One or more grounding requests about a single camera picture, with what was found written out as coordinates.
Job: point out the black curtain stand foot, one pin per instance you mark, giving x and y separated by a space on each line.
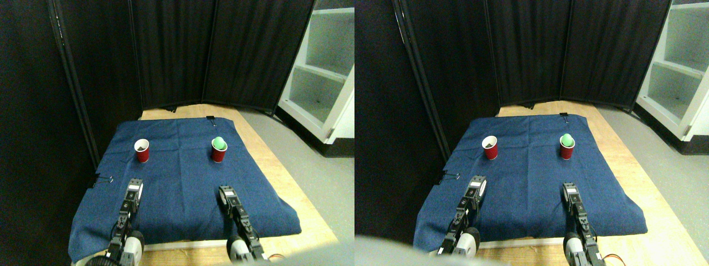
527 105
171 108

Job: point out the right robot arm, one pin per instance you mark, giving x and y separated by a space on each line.
571 246
235 249

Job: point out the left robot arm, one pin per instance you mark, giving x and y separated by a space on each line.
471 241
133 246

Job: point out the white shelf unit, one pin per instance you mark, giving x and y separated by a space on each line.
321 83
673 83

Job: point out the black curtain stand pole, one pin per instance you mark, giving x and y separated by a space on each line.
72 77
419 77

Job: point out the green ball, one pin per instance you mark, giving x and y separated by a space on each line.
566 139
219 142

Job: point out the dark blue cloth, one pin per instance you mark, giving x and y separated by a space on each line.
183 166
534 166

